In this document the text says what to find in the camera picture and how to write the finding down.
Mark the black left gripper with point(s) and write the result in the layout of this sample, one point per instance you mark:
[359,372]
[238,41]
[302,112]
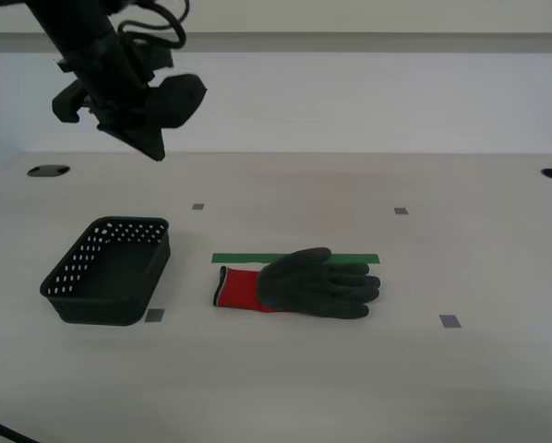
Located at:
[114,92]

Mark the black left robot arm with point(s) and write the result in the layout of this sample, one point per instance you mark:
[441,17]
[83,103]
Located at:
[63,27]

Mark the black perforated plastic basket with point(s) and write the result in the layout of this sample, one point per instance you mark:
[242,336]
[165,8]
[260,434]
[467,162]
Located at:
[105,281]

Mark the red and black work glove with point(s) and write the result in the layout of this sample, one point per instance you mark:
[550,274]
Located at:
[313,286]

